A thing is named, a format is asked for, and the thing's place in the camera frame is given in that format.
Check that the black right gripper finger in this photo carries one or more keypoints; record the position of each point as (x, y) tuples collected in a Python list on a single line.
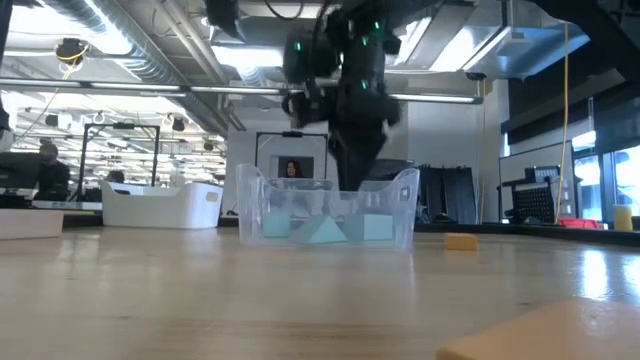
[(355, 165)]

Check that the teal rectangular block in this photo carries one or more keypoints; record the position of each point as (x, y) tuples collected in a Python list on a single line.
[(371, 227)]

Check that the teal triangular block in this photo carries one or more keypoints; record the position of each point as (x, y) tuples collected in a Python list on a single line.
[(322, 232)]

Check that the teal cube block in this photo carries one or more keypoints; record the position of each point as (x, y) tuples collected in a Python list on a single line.
[(276, 225)]

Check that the orange rectangular block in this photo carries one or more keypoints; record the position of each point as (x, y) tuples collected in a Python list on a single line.
[(550, 332)]

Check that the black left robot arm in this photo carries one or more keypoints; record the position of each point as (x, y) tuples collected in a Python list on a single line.
[(225, 17)]

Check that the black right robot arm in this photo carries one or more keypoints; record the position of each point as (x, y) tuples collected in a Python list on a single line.
[(360, 50)]

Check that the person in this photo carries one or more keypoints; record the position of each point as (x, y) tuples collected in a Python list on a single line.
[(294, 169), (52, 175), (115, 176)]

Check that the clear plastic bin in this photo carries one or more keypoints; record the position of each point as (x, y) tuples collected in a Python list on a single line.
[(300, 205)]

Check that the black curtain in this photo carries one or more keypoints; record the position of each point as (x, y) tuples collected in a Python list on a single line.
[(450, 195)]

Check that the long ceiling light bar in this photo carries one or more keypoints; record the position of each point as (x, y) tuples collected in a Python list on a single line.
[(225, 90)]

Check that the white partition board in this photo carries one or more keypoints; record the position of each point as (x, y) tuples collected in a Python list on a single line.
[(537, 157)]

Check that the black perforated cart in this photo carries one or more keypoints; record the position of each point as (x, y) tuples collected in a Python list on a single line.
[(535, 200)]

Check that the white plastic bin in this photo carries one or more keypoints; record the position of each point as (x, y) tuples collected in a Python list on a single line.
[(160, 207)]

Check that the red box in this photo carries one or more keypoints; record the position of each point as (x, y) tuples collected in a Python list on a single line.
[(577, 223)]

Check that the yellow cup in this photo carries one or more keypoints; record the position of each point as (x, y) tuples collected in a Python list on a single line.
[(623, 217)]

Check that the black computer monitor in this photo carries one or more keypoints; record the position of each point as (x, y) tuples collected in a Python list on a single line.
[(17, 170)]

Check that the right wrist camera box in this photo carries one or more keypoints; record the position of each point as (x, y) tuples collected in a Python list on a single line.
[(305, 110)]

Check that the black stand frame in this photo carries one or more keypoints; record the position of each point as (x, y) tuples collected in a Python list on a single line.
[(292, 134), (82, 160)]

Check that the black hanging ceiling camera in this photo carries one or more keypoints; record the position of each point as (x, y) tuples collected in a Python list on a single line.
[(71, 50)]

